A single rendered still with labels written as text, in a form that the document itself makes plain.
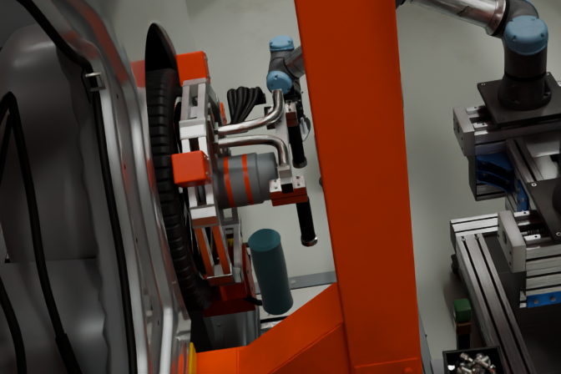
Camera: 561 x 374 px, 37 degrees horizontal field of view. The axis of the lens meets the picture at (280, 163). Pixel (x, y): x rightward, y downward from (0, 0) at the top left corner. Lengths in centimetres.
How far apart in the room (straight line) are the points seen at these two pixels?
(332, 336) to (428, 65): 263
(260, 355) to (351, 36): 88
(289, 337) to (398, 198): 50
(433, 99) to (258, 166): 194
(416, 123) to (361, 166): 236
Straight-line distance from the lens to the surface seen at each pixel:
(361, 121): 149
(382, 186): 158
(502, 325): 268
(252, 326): 286
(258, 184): 221
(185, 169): 194
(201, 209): 202
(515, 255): 215
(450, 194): 348
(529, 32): 243
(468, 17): 252
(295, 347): 192
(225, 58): 463
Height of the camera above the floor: 222
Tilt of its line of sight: 36 degrees down
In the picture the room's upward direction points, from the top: 11 degrees counter-clockwise
